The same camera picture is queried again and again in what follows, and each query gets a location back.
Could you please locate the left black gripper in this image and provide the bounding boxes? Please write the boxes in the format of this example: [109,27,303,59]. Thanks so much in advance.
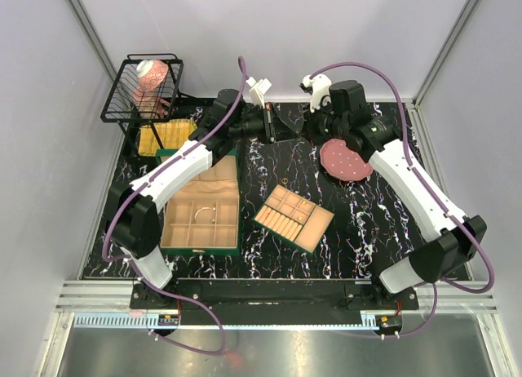
[230,103,299,145]

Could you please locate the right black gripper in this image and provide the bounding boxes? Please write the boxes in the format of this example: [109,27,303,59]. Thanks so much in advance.
[299,97,348,148]

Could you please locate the small green jewelry tray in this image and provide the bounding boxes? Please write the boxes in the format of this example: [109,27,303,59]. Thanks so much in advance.
[254,185,334,254]

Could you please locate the pearl ended bangle bracelet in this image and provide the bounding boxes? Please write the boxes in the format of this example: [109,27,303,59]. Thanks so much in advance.
[192,206,217,226]

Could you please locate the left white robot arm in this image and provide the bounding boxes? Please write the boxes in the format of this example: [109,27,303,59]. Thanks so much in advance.
[103,89,299,308]

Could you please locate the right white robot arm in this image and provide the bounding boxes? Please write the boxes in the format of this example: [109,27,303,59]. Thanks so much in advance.
[301,74,487,309]

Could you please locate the large green jewelry box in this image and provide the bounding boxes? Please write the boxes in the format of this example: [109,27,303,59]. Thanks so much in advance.
[160,149,241,255]

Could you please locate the pink polka dot plate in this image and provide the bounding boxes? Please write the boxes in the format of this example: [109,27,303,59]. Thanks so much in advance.
[320,139,373,182]

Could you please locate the yellow woven tray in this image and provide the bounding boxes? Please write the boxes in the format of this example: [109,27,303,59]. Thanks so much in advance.
[138,119,197,157]

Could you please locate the pink patterned cup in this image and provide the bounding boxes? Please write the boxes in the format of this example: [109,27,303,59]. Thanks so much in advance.
[132,87,170,119]

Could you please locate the pink patterned ceramic bowl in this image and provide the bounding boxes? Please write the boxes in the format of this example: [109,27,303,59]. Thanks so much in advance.
[136,60,168,91]

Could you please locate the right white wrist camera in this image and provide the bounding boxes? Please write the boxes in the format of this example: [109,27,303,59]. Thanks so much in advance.
[300,74,332,113]

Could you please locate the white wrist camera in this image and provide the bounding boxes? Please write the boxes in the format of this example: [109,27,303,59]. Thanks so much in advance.
[300,74,332,113]
[246,77,272,109]

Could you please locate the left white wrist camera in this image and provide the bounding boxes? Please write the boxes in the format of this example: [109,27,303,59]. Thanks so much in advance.
[246,77,272,109]

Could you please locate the black wire dish rack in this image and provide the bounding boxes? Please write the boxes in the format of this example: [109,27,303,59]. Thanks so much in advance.
[100,53,246,157]

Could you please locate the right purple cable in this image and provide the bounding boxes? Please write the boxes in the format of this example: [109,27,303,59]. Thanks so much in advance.
[303,61,497,339]

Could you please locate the purple cable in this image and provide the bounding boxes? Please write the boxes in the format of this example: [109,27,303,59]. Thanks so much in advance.
[303,61,497,339]
[101,56,250,356]

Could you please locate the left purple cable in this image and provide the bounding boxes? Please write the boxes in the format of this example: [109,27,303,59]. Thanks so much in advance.
[101,56,250,356]

